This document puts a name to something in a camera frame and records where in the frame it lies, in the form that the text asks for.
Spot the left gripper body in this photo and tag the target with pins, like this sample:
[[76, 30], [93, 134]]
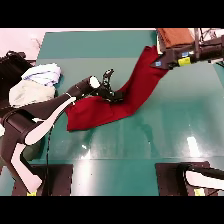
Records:
[[112, 95]]

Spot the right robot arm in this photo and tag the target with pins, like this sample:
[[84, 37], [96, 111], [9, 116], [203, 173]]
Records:
[[203, 180]]

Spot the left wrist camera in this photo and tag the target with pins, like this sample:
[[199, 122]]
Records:
[[107, 77]]

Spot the orange garment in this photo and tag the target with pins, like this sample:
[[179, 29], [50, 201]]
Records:
[[175, 36]]

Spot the dark green garment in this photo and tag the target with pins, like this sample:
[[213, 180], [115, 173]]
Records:
[[35, 150]]

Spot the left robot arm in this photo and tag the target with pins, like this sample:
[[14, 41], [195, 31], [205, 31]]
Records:
[[36, 128]]

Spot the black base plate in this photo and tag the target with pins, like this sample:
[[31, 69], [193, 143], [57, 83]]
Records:
[[166, 180], [61, 180]]

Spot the red T-shirt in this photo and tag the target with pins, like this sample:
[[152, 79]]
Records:
[[96, 111]]

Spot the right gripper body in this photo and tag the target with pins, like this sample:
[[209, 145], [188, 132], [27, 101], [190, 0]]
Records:
[[166, 60]]

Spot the cream garment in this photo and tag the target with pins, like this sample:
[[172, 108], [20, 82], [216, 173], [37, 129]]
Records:
[[28, 93]]

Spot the white garment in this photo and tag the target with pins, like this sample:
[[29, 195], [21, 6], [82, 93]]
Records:
[[43, 74]]

